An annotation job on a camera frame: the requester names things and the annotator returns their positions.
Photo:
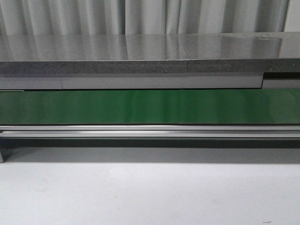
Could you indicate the green conveyor belt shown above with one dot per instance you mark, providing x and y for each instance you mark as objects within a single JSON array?
[{"x": 230, "y": 106}]

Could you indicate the grey rear conveyor guard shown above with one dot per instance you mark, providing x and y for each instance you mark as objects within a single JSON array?
[{"x": 210, "y": 80}]

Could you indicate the grey conveyor support leg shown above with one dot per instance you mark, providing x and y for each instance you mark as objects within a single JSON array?
[{"x": 6, "y": 150}]

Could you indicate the grey pleated curtain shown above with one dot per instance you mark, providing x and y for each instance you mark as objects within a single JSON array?
[{"x": 89, "y": 17}]

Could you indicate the aluminium front conveyor rail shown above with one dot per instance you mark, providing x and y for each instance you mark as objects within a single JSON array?
[{"x": 151, "y": 131}]

